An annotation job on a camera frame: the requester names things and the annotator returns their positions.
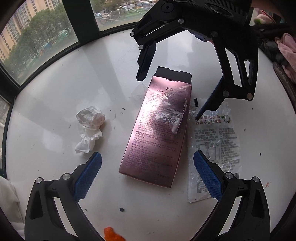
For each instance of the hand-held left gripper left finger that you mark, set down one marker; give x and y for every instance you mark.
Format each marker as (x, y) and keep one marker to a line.
(89, 176)

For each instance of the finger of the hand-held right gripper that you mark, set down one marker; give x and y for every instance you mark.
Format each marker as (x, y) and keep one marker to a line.
(145, 62)
(211, 99)

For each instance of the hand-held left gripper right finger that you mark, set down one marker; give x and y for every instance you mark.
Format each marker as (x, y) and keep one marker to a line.
(208, 176)

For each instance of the clear printed wrapper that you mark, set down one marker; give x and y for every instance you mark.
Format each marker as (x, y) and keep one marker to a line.
(212, 143)

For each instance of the pink cardboard box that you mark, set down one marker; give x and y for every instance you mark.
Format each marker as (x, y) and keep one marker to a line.
(152, 143)

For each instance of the clear plastic film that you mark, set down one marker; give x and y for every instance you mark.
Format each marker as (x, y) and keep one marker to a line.
(171, 118)

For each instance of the plush toy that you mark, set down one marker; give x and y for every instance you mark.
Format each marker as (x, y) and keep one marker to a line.
(262, 18)

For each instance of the crumpled white tissue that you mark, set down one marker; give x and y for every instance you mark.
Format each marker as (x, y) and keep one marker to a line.
(90, 120)

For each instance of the orange peel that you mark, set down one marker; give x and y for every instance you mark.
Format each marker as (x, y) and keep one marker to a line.
(111, 238)

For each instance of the dark cloth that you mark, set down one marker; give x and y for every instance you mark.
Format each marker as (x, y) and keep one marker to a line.
(270, 44)

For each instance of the dark brown basket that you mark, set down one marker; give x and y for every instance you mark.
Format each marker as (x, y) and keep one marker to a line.
(284, 81)

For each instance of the white curtain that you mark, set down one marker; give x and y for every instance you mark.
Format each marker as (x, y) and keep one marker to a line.
(9, 208)

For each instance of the pink towel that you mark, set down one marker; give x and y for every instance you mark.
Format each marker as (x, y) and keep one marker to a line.
(289, 46)

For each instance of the dark window frame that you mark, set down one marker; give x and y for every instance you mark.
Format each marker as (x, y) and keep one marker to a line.
(81, 18)

